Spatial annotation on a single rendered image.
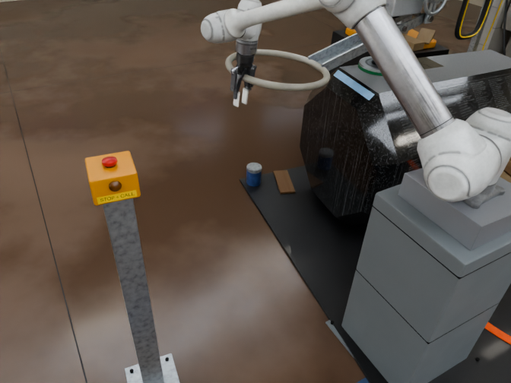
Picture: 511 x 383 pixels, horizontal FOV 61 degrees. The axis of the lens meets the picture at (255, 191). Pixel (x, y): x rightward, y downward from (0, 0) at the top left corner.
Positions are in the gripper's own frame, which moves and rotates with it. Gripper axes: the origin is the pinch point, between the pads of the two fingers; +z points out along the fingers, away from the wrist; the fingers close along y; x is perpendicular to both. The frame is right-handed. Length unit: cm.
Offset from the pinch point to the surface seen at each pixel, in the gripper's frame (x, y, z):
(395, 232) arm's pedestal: -87, -5, 16
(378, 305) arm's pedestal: -91, -3, 53
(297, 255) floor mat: -34, 24, 85
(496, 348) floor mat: -133, 45, 79
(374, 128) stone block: -41, 52, 11
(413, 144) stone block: -58, 63, 15
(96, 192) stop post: -39, -89, -9
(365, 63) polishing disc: -12, 80, -7
